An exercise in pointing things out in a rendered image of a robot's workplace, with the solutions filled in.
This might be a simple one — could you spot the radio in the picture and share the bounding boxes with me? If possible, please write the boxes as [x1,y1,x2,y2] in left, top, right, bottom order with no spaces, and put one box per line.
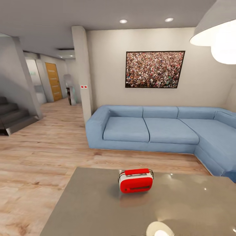
[118,168,154,193]

